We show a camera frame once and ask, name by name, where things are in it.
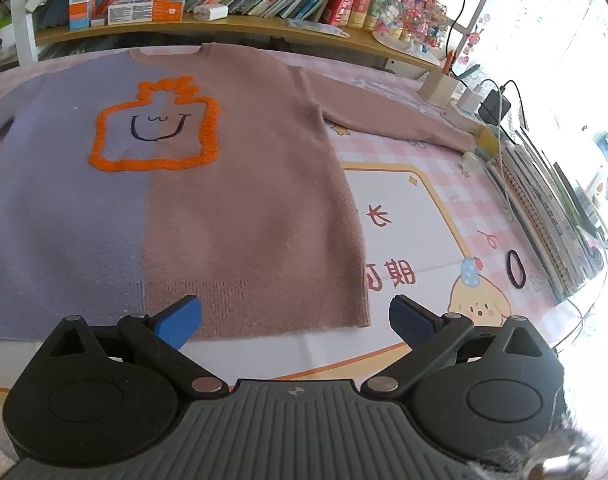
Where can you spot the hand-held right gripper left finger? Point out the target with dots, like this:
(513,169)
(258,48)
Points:
(179,320)

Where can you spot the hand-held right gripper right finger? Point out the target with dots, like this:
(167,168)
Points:
(412,321)

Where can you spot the purple and brown sweater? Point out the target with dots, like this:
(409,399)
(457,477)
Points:
(244,185)

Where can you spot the stack of notebooks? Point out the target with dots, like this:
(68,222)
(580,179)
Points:
(543,220)

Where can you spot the small white figure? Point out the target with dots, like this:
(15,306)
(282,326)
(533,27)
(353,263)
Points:
(469,162)

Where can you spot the yellow block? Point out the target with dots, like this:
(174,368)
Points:
(487,142)

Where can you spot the white power strip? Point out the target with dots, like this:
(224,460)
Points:
(463,119)

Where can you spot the fluffy pale sleeve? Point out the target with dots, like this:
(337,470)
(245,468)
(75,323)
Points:
(573,455)

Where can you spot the white plugged charger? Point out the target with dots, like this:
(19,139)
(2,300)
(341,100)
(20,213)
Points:
(471,100)

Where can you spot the black power adapter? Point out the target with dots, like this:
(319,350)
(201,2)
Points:
(494,106)

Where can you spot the beige pen holder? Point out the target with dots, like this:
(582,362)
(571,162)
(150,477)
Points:
(436,82)

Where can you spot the colourful flower ornament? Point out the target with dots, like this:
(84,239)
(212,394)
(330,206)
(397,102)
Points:
(411,22)

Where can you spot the wooden bookshelf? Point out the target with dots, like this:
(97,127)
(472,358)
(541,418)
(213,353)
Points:
(264,32)

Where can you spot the pale blue card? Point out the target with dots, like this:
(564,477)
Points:
(316,27)

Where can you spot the white charger plug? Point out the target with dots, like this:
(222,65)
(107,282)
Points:
(211,11)

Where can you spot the orange and white box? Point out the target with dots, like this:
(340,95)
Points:
(144,10)

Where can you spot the green and yellow dictionary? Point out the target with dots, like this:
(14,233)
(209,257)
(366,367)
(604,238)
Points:
(377,7)

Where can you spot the red and yellow dictionary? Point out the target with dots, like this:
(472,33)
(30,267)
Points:
(362,5)

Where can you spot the red upright dictionary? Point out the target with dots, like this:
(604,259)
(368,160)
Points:
(344,0)

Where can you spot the white cup with pens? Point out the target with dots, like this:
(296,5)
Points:
(3,37)

